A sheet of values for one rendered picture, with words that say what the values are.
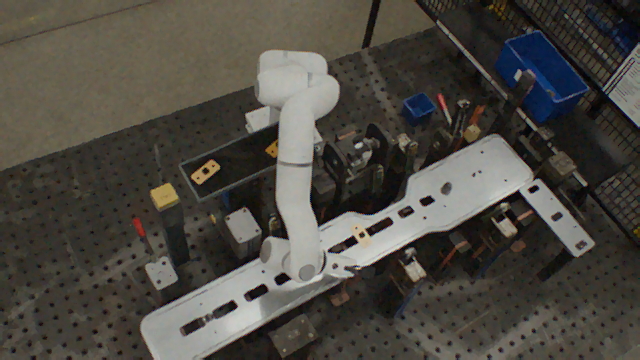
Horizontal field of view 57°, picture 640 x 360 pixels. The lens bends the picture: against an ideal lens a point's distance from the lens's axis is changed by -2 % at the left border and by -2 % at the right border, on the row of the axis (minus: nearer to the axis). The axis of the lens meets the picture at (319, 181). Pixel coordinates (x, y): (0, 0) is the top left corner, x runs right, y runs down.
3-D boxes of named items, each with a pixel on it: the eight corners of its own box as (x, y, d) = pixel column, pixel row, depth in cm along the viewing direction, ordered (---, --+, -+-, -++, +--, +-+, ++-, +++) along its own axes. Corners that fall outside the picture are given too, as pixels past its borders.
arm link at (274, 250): (321, 252, 158) (306, 240, 166) (277, 243, 151) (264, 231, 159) (311, 281, 159) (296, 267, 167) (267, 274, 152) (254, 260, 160)
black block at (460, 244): (435, 293, 213) (460, 261, 187) (418, 268, 217) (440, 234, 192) (452, 282, 215) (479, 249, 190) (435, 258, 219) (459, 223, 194)
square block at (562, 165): (520, 223, 230) (562, 176, 200) (507, 207, 233) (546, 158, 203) (535, 214, 233) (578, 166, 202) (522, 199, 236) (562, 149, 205)
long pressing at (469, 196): (168, 389, 159) (167, 387, 158) (134, 318, 168) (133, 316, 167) (537, 179, 207) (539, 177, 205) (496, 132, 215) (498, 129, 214)
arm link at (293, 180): (331, 169, 145) (322, 284, 153) (303, 155, 159) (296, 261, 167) (297, 171, 141) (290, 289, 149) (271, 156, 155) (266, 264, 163)
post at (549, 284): (545, 293, 216) (583, 263, 192) (526, 269, 221) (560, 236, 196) (557, 285, 219) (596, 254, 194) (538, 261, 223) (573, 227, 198)
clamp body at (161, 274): (168, 333, 195) (153, 296, 164) (154, 304, 200) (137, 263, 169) (195, 319, 199) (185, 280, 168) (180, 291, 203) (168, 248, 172)
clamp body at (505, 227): (470, 285, 215) (505, 245, 186) (450, 258, 220) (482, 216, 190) (488, 273, 219) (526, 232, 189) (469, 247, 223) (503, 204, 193)
